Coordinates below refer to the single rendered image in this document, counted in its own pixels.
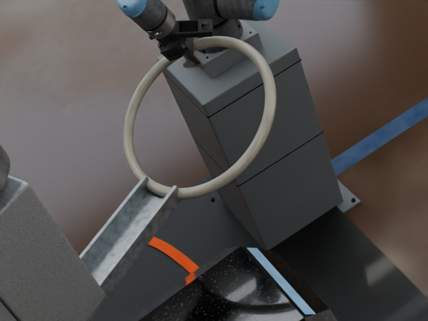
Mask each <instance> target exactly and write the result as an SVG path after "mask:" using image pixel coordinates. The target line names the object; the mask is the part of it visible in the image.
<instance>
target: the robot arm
mask: <svg viewBox="0 0 428 321"><path fill-rule="evenodd" d="M182 1H183V3H184V6H185V9H186V11H187V15H188V17H189V20H176V18H175V14H174V13H173V12H172V11H171V10H170V9H169V8H168V7H167V6H166V5H165V4H164V3H163V2H162V1H161V0H117V4H118V7H119V8H120V9H121V10H122V11H123V12H124V14H125V15H126V16H128V17H129V18H131V19H132V20H133V21H134V22H135V23H136V24H138V25H139V26H140V27H141V28H142V29H143V30H144V31H145V32H146V33H148V34H149V35H148V37H149V38H150V39H151V40H152V39H156V40H157V41H158V47H159V48H160V53H161V54H162V55H163V56H165V58H167V59H168V60H169V61H172V60H174V59H179V58H180V57H182V55H183V54H184V58H185V59H186V61H185V62H184V63H183V66H184V67H185V68H193V67H200V68H206V62H205V61H204V60H203V58H202V57H200V55H199V54H198V52H197V51H199V52H202V53H204V54H205V53H216V52H221V51H223V50H226V49H228V48H227V47H221V46H214V47H208V48H202V49H200V50H197V51H196V50H194V51H193V49H194V44H193V40H195V39H199V38H205V37H212V36H227V37H231V38H236V39H240V38H241V36H242V34H243V27H242V25H241V22H240V21H239V20H253V21H263V20H269V19H270V18H272V17H273V15H274V14H275V13H276V10H277V8H278V5H279V2H280V0H182Z"/></svg>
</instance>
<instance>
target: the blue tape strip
mask: <svg viewBox="0 0 428 321"><path fill-rule="evenodd" d="M247 249H248V250H249V251H250V252H251V253H252V255H253V256H254V257H255V258H256V259H257V260H258V261H259V262H260V264H261V265H262V266H263V267H264V268H265V270H266V271H267V272H268V273H269V274H270V275H271V276H272V277H273V278H274V279H275V281H276V282H277V283H278V284H279V286H280V287H281V288H282V289H283V290H284V291H285V292H286V293H287V294H288V296H289V297H290V298H291V299H292V300H293V302H295V303H296V304H297V306H298V307H299V308H300V309H301V310H302V312H303V313H304V314H305V315H312V314H316V313H315V312H314V311H313V310H312V309H311V308H310V307H309V306H308V305H307V304H306V302H305V301H304V300H303V299H302V298H301V296H300V295H299V294H298V293H297V292H296V291H295V290H294V289H293V288H292V287H291V286H290V284H289V283H288V282H287V281H286V280H285V279H284V277H283V276H282V275H281V274H280V273H279V272H278V271H277V270H276V269H275V268H274V266H273V265H272V264H271V263H270V262H269V261H268V260H267V259H266V258H265V256H263V254H262V253H261V252H260V251H259V250H258V248H247Z"/></svg>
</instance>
